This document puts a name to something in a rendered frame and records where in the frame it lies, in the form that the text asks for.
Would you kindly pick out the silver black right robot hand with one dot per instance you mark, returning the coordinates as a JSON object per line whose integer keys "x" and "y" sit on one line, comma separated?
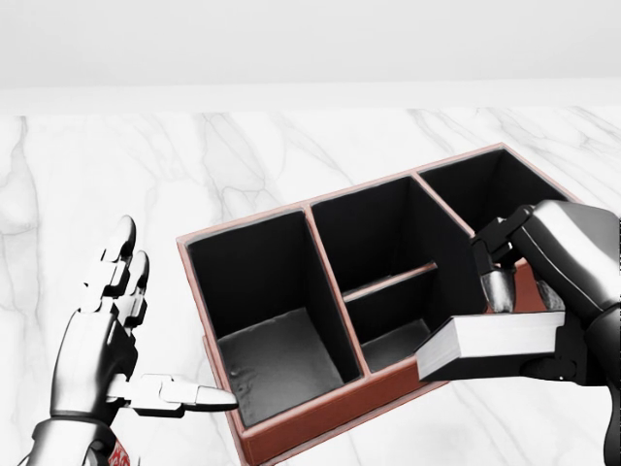
{"x": 577, "y": 247}

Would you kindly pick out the red-brown desk caddy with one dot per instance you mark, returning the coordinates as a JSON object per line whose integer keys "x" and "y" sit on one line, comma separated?
{"x": 301, "y": 417}

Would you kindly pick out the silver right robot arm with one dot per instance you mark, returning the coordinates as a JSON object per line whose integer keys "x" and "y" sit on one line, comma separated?
{"x": 614, "y": 427}

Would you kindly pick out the black book with white pages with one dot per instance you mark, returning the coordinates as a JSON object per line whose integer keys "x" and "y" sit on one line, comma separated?
{"x": 490, "y": 340}

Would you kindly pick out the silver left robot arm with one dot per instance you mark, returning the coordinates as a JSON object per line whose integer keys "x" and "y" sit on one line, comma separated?
{"x": 58, "y": 444}

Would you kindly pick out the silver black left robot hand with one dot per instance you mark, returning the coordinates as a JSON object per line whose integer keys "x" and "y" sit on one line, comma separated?
{"x": 92, "y": 359}

